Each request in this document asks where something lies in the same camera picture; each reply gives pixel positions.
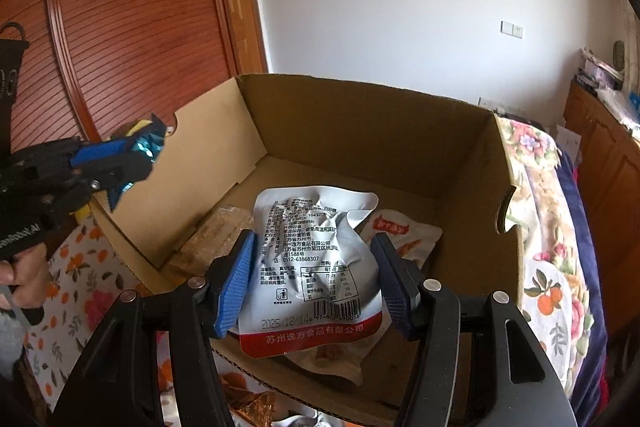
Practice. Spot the round grey fan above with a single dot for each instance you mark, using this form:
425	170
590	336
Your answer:
619	55

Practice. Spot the person's left hand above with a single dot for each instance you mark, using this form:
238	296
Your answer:
25	274

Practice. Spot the orange fruit print tablecloth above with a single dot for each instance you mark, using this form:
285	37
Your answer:
85	287

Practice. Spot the white snack packet red edge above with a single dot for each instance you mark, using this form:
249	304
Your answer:
310	257

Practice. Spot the wooden slatted wardrobe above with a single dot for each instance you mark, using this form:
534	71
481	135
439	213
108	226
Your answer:
125	7

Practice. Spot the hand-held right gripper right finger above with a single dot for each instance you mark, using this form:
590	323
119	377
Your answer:
395	287

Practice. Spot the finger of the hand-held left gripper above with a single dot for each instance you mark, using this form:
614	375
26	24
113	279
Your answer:
117	179
100	154

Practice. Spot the clear plastic bag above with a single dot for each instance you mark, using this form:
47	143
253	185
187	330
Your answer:
617	104

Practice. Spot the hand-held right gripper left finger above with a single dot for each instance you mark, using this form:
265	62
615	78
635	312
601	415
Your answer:
235	282

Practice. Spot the floral bed blanket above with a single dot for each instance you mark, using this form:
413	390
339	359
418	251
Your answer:
545	217

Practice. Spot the white paper bag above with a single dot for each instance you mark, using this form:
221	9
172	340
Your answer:
567	142

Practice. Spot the brown cardboard box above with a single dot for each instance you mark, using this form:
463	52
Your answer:
350	147

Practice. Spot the dark blue blanket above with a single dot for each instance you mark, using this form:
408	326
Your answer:
570	207

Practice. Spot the white snack packet orange label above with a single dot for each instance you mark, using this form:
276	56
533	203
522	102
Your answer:
415	239

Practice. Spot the long wooden cabinet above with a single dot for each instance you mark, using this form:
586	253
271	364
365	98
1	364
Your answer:
610	167

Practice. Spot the blue candy packet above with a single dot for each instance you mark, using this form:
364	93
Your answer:
150	146

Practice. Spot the white wall switch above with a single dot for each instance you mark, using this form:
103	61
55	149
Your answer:
512	29

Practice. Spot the clear grain bar packet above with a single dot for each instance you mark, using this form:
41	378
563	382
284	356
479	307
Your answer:
215	232

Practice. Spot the silver snack packet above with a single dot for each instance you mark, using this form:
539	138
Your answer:
295	421

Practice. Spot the purple box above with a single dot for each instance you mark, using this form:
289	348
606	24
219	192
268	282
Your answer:
600	74

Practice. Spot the white orange print snack packet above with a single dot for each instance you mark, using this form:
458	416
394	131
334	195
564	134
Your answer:
330	359

